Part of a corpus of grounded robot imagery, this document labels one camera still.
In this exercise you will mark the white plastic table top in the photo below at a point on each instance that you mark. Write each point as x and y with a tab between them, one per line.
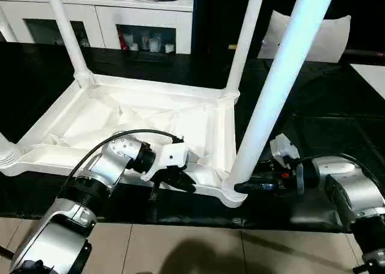
144	123

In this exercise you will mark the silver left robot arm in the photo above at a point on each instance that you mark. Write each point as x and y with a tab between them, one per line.
78	208

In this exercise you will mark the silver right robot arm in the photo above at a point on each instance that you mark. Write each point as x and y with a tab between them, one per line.
355	196

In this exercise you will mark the black work mat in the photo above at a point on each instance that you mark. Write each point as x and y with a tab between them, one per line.
337	117

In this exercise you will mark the small yellow label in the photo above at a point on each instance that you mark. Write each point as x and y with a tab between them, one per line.
232	46

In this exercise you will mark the white flat board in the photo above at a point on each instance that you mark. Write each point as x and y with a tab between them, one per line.
370	78

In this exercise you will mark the white glass-door cabinet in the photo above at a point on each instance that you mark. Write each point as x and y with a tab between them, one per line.
96	18

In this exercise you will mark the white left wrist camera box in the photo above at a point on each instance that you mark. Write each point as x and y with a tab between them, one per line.
171	156

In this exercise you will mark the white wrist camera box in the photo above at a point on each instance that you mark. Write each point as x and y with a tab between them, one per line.
281	149
171	156

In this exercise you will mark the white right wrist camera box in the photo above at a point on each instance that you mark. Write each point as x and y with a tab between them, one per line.
281	149

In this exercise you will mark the black table frame bar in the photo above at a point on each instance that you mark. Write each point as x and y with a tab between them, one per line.
6	253

